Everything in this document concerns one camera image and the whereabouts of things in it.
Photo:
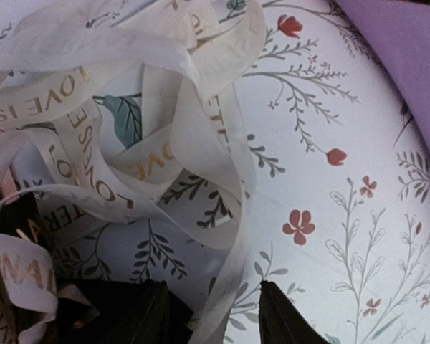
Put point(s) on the pink wrapping paper sheet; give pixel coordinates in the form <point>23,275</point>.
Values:
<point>399,33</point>

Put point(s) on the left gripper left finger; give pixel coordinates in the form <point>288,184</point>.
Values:
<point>159,316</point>

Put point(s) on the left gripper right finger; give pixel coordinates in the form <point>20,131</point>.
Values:
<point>279,320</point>

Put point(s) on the white printed ribbon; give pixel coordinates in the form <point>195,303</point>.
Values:
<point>136,120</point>

